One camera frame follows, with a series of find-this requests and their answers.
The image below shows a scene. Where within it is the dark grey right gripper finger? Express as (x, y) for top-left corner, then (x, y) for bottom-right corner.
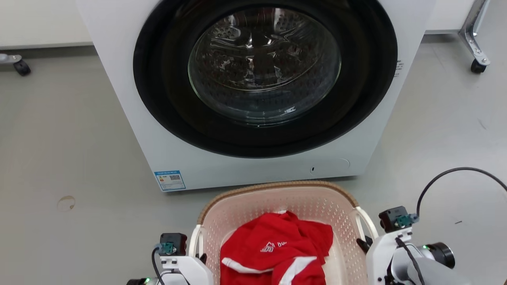
(356, 236), (374, 255)

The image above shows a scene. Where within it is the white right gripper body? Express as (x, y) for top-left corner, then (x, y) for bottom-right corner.
(366, 227), (413, 285)

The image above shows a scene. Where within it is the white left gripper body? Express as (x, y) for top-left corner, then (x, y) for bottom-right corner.
(159, 255), (215, 285)

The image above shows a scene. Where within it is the beige perforated plastic laundry basket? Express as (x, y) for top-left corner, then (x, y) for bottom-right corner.
(188, 181), (379, 285)

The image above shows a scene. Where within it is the red garment with white stripes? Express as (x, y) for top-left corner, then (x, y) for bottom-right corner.
(220, 211), (334, 285)

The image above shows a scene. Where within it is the blue energy label sticker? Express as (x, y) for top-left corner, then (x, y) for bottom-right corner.
(154, 170), (186, 192)

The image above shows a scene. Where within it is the white front-load washing machine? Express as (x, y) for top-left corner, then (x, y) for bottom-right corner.
(75, 0), (436, 192)

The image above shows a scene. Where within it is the round black washing machine door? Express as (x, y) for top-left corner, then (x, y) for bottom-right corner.
(133, 0), (398, 158)

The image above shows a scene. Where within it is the short black right gripper cable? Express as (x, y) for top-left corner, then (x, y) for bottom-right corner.
(395, 237), (426, 285)

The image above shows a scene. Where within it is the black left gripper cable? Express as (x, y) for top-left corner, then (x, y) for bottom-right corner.
(151, 246), (166, 285)

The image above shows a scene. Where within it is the long black looping cable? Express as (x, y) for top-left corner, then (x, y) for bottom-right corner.
(416, 167), (507, 216)

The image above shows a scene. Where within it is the grey metal frame leg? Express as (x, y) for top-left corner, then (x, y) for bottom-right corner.
(458, 0), (492, 67)

